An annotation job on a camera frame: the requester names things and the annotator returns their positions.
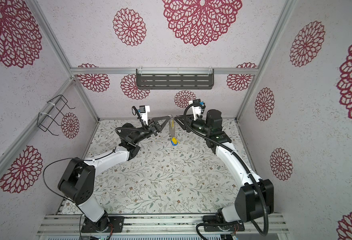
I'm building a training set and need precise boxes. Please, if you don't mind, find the black wire wall rack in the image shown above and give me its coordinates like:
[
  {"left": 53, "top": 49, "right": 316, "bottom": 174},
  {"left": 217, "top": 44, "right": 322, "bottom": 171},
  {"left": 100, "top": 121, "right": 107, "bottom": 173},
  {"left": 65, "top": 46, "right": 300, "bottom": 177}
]
[{"left": 36, "top": 94, "right": 75, "bottom": 136}]

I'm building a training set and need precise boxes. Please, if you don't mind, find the black slotted wall shelf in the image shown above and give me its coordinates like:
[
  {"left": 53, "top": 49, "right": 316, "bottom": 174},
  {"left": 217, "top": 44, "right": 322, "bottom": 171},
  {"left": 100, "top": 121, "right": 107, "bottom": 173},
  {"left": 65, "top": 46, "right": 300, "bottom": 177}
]
[{"left": 135, "top": 69, "right": 215, "bottom": 90}]

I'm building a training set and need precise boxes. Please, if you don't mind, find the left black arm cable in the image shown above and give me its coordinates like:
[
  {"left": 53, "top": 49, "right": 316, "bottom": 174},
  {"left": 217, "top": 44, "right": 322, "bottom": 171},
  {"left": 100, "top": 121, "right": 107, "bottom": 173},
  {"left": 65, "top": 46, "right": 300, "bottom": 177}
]
[{"left": 43, "top": 157, "right": 83, "bottom": 214}]

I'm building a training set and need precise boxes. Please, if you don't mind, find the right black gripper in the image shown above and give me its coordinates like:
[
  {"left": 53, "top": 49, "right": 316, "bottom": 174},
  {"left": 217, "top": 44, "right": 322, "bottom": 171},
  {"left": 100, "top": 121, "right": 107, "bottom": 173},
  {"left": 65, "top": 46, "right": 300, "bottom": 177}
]
[{"left": 175, "top": 115, "right": 212, "bottom": 139}]

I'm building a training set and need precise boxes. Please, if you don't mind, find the yellow key tag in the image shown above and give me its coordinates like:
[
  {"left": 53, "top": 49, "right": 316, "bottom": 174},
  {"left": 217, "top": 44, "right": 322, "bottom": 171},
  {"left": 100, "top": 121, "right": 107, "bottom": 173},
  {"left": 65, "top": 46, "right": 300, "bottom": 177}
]
[{"left": 171, "top": 138, "right": 179, "bottom": 146}]

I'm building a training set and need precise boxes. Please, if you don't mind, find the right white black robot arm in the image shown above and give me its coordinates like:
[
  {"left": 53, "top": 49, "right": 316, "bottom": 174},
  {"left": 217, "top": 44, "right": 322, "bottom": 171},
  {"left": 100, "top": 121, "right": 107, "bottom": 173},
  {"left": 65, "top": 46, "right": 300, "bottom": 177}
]
[{"left": 174, "top": 110, "right": 274, "bottom": 236}]

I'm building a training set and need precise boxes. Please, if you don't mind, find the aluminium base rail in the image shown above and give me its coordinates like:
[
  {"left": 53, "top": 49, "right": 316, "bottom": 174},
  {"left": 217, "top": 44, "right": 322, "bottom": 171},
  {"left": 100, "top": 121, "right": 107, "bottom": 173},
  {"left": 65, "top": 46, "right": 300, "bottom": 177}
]
[{"left": 36, "top": 214, "right": 290, "bottom": 237}]

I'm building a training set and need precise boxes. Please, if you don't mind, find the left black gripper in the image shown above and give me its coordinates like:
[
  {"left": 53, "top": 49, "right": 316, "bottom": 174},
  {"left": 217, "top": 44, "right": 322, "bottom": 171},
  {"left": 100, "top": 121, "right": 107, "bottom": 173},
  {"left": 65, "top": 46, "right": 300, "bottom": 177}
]
[{"left": 133, "top": 115, "right": 169, "bottom": 145}]

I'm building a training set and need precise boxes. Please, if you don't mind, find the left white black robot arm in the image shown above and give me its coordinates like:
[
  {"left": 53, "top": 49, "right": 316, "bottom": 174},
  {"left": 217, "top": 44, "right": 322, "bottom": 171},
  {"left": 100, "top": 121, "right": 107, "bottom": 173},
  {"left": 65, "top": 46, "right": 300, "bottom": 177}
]
[{"left": 58, "top": 116, "right": 171, "bottom": 233}]

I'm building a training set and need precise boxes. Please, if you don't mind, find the right black corrugated cable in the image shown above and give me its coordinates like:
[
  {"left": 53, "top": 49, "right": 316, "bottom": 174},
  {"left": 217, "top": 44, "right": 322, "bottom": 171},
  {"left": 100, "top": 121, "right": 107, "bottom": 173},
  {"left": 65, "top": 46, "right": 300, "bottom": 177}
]
[{"left": 182, "top": 103, "right": 269, "bottom": 240}]

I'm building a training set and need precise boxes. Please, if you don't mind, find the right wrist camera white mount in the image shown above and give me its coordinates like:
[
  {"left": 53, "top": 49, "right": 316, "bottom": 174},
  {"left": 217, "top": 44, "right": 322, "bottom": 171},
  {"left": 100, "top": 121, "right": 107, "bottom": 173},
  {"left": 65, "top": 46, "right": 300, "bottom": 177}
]
[{"left": 188, "top": 99, "right": 206, "bottom": 121}]

